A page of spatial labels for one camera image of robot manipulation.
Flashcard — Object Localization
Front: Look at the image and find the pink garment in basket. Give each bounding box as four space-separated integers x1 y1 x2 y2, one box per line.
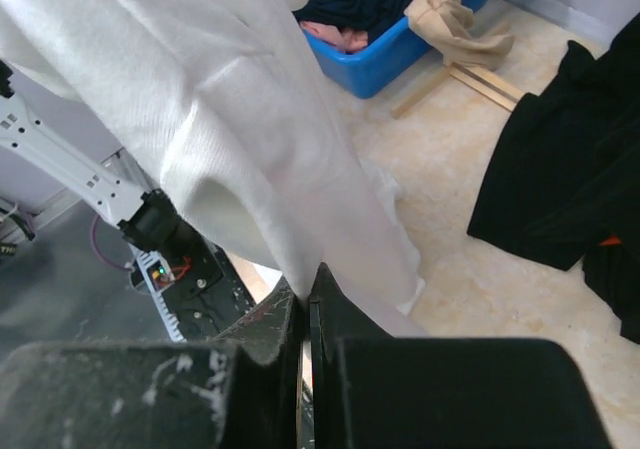
299 0 441 55

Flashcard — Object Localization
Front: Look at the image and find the orange hanging shirt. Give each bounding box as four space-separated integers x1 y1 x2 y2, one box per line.
600 236 621 247

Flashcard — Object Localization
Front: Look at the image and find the wooden clothes rack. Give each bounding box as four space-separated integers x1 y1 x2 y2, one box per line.
390 64 525 119

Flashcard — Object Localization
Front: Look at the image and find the white t shirt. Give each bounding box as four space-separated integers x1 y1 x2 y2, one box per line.
1 0 424 337

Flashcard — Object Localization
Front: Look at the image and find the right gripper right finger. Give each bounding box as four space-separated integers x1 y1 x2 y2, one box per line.
308 265 611 448

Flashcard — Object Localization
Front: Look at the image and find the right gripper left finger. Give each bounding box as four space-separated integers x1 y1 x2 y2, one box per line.
1 281 305 448

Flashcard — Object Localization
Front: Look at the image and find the beige garment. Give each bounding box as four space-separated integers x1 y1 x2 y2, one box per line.
404 0 514 69

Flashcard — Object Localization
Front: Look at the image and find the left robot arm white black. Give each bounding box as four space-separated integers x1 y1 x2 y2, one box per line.
1 64 197 259

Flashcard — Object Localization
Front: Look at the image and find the black printed hanging shirt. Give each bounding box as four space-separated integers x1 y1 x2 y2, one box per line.
467 18 639 270

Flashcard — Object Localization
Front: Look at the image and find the blue plastic basket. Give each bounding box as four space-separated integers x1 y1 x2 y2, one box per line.
299 0 499 101

